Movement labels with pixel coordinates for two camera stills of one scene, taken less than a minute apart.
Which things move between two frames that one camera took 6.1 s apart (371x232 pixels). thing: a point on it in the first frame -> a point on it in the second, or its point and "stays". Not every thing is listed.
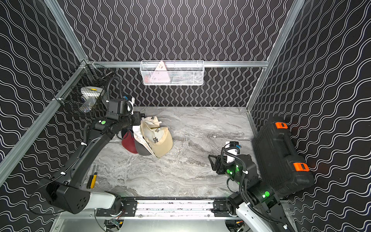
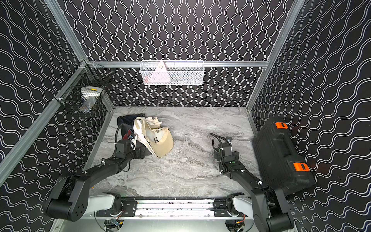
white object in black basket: (91, 94) stays
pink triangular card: (160, 74) stays
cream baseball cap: (152, 122) stays
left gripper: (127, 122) -> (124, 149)
